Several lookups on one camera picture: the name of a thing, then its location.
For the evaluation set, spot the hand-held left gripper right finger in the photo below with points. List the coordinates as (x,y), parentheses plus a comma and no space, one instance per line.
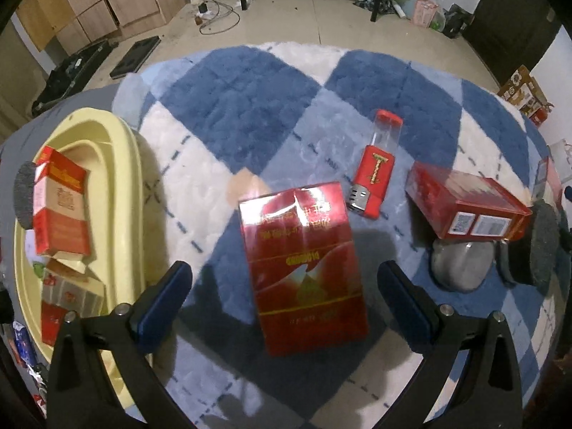
(404,310)

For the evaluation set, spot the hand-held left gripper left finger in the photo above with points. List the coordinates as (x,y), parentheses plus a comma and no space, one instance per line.
(166,306)

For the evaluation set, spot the silver oval object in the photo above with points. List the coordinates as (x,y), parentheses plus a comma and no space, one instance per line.
(460,266)

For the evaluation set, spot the yellow plastic basin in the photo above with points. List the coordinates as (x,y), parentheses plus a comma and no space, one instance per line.
(129,214)

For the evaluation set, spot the glossy red cigarette pack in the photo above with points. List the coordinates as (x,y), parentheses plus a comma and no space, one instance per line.
(304,272)

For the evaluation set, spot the red barcode cigarette pack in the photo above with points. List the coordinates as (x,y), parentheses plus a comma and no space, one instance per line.
(464,196)

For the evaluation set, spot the red lighter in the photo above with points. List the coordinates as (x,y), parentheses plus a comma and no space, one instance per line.
(373,174)

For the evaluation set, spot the thick dark foam disc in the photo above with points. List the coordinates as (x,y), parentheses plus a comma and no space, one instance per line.
(543,243)

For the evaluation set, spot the silver cigarette pack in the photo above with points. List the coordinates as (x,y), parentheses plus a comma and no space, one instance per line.
(73,297)

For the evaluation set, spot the small red cigarette pack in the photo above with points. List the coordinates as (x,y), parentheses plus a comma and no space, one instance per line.
(53,324)

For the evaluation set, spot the red and white cigarette pack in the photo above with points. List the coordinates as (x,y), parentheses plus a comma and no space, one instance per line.
(60,205)

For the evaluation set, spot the blue snack wrappers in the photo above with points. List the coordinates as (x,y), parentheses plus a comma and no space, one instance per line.
(22,344)

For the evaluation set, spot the white plastic bag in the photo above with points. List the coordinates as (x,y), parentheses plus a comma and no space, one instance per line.
(559,158)

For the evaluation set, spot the blue and white checked blanket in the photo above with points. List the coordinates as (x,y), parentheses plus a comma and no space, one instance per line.
(250,98)

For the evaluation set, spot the printed cardboard boxes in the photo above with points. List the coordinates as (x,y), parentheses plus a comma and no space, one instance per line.
(525,94)

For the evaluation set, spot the black case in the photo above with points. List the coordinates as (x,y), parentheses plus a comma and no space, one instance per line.
(73,71)

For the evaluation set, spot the black bag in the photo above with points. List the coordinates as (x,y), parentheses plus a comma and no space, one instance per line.
(456,20)

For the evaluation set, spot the pink packaging bag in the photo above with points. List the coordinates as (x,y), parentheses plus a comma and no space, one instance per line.
(425,12)

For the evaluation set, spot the white bottle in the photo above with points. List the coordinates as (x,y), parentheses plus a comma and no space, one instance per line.
(398,9)

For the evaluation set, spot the dark patterned cloth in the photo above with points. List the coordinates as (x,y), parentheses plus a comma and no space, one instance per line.
(368,2)

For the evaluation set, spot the wooden cabinet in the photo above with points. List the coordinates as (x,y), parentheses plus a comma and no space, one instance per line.
(111,0)

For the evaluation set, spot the dark brown door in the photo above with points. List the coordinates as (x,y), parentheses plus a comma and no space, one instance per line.
(509,13)

